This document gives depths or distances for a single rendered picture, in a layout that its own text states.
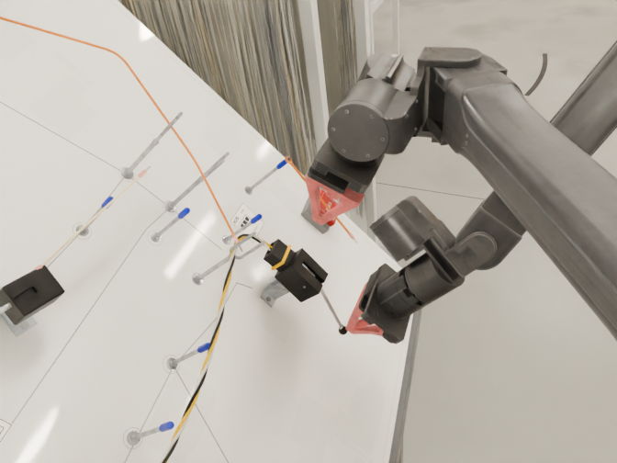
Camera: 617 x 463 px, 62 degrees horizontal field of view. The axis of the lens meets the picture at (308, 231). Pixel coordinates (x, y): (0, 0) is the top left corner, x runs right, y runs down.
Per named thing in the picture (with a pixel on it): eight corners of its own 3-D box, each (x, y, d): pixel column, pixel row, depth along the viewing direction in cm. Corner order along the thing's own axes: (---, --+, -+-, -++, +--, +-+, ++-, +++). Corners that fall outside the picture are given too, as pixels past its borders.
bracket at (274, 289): (271, 307, 77) (292, 297, 73) (260, 297, 76) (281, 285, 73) (283, 287, 80) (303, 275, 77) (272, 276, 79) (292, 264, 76)
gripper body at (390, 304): (356, 318, 68) (394, 294, 63) (375, 267, 75) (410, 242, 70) (394, 347, 69) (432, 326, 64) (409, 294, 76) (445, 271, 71)
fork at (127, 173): (125, 164, 70) (176, 106, 61) (136, 174, 70) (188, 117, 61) (117, 173, 68) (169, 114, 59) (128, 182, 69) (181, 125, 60)
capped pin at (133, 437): (123, 438, 55) (162, 425, 50) (133, 427, 56) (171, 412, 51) (133, 448, 55) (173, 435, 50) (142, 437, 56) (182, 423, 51)
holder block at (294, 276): (300, 302, 74) (319, 293, 71) (274, 276, 73) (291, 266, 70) (310, 283, 77) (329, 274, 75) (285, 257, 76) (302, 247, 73)
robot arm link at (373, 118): (474, 130, 54) (483, 47, 49) (458, 191, 45) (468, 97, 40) (363, 121, 58) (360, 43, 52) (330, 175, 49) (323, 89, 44)
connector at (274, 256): (287, 278, 73) (296, 273, 72) (262, 257, 71) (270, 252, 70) (293, 264, 75) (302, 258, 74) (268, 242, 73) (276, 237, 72)
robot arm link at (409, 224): (502, 253, 57) (507, 235, 64) (435, 171, 58) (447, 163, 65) (418, 309, 62) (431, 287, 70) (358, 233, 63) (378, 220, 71)
